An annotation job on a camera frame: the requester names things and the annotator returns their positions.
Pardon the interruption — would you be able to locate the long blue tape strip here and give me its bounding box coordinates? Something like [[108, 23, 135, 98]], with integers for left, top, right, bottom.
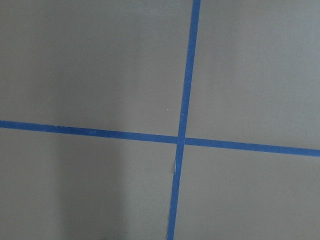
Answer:
[[166, 0, 201, 240]]

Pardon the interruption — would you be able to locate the crossing blue tape strip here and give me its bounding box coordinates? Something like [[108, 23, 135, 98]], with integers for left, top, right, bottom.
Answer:
[[0, 120, 320, 157]]

